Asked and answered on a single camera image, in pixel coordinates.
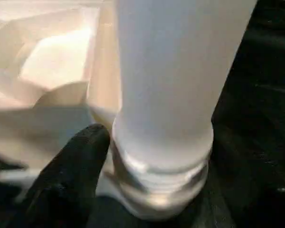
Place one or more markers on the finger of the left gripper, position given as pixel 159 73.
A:
pixel 4 161

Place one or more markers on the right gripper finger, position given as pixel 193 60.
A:
pixel 66 180

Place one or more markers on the white table frame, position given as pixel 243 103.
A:
pixel 50 83

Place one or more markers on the white plastic table leg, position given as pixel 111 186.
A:
pixel 168 71

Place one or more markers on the black work mat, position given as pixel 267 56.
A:
pixel 259 118

